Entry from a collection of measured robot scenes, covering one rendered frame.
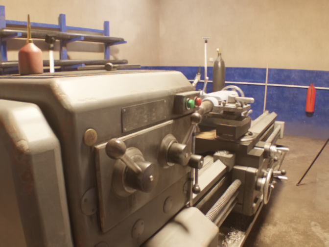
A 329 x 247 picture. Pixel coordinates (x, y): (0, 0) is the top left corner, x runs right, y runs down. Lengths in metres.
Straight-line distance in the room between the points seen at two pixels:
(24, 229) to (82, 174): 0.15
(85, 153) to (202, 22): 5.79
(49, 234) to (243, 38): 5.57
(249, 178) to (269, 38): 4.47
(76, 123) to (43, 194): 0.14
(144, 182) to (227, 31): 5.51
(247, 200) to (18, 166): 1.30
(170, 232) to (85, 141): 0.47
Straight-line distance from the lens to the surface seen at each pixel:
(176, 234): 0.89
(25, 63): 0.74
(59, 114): 0.51
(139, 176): 0.58
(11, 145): 0.48
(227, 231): 1.67
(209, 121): 1.93
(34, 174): 0.49
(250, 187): 1.53
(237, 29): 5.90
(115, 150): 0.46
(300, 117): 5.69
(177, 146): 0.74
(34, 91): 0.58
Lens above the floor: 1.36
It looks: 13 degrees down
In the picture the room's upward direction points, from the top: straight up
